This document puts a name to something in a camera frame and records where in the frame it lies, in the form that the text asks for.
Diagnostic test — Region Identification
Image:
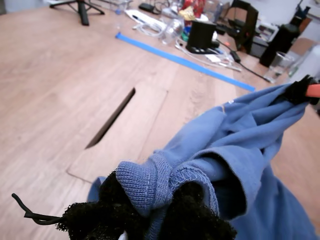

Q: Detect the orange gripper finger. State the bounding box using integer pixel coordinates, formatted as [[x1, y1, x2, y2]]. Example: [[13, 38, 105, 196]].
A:
[[289, 96, 319, 106], [285, 74, 320, 100]]

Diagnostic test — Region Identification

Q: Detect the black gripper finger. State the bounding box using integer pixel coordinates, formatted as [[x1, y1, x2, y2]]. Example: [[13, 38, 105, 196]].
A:
[[159, 181, 238, 240], [55, 171, 149, 240]]

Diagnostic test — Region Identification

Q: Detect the blue printed T-shirt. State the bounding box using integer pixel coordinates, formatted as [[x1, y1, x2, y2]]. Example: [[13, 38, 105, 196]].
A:
[[86, 82, 320, 240]]

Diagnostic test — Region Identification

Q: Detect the clear glass tumbler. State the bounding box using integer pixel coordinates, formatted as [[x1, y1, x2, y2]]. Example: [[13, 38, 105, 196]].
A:
[[263, 51, 296, 84]]

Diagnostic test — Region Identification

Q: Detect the black drinking bottle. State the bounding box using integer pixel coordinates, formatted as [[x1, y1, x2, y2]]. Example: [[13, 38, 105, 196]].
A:
[[259, 6, 311, 68]]

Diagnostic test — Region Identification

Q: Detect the black zip tie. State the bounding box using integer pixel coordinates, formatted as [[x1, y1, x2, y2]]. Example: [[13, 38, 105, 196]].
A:
[[11, 193, 65, 226]]

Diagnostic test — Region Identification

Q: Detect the black boxy device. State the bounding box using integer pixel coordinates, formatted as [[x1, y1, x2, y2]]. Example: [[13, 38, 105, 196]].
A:
[[188, 19, 218, 48]]

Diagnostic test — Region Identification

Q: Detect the long blue tape strip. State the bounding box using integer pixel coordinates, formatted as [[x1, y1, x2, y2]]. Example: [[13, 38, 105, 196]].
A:
[[114, 31, 256, 93]]

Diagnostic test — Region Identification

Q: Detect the red snack bag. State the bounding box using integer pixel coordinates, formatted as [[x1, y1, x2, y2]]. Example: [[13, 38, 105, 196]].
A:
[[182, 0, 208, 18]]

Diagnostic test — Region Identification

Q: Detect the yellow snack bag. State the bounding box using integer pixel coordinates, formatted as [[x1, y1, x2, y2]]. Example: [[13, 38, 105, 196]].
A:
[[178, 6, 197, 21]]

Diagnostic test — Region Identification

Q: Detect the clear plastic cup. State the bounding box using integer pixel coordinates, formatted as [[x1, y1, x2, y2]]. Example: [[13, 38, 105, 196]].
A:
[[159, 17, 186, 46]]

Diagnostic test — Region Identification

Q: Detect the white paper sheet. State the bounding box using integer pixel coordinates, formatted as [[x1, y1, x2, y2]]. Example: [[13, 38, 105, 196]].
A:
[[124, 8, 167, 29]]

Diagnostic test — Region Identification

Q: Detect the flat black box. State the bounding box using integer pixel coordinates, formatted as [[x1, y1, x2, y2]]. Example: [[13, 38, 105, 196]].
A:
[[138, 2, 156, 13]]

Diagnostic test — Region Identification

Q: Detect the black tripod stand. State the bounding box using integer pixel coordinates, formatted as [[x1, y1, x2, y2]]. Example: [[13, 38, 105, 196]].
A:
[[49, 0, 106, 27]]

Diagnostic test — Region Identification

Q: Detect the black frame stand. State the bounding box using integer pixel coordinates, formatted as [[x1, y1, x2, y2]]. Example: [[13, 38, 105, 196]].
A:
[[228, 0, 260, 54]]

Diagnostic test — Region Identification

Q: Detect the wooden table cable hatch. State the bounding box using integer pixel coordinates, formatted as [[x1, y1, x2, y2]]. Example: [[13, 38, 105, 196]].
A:
[[65, 86, 169, 185]]

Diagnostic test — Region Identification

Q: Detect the white cable bundle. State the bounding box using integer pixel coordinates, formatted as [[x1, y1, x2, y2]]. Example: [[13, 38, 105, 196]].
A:
[[132, 21, 243, 73]]

